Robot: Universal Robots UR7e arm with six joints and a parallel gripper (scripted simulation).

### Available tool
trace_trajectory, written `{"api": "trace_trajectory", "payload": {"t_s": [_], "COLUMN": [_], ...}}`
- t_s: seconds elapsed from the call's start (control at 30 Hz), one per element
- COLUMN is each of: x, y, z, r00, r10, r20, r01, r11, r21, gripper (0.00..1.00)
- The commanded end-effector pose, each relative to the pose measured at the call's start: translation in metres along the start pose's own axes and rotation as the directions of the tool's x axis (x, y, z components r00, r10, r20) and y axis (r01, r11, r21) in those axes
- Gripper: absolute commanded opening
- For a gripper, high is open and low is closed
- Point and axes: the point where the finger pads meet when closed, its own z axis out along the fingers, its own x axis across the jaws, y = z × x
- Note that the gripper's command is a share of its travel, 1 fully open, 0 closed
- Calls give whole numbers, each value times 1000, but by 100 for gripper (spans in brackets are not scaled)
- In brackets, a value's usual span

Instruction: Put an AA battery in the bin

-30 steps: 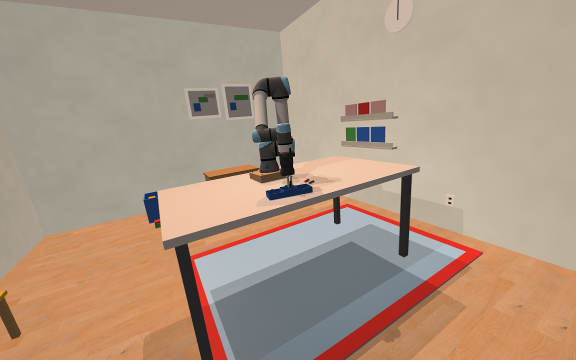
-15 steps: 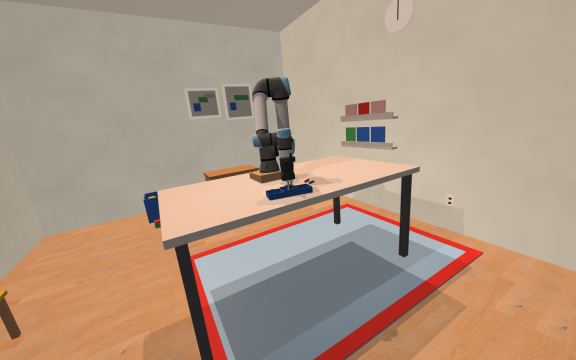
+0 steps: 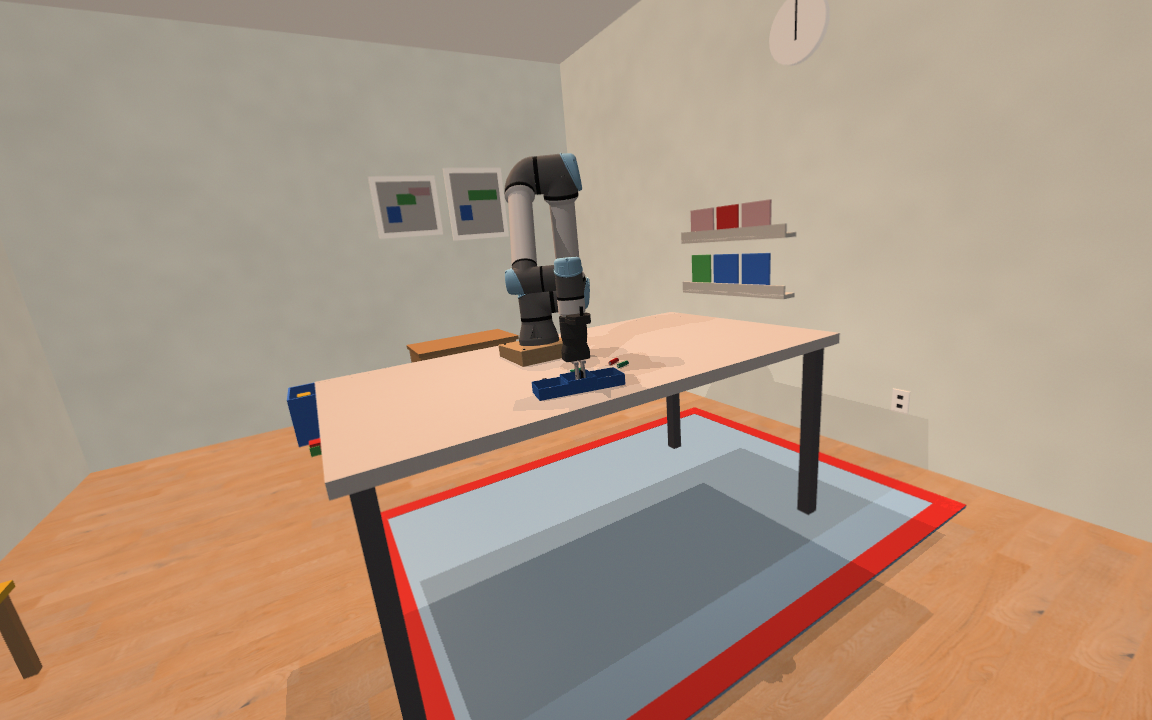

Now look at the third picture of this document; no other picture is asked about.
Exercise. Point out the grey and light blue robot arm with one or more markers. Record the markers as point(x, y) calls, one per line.
point(557, 177)

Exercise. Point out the blue rack of bins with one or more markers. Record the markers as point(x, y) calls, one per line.
point(566, 384)

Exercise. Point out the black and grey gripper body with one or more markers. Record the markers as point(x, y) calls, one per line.
point(573, 328)

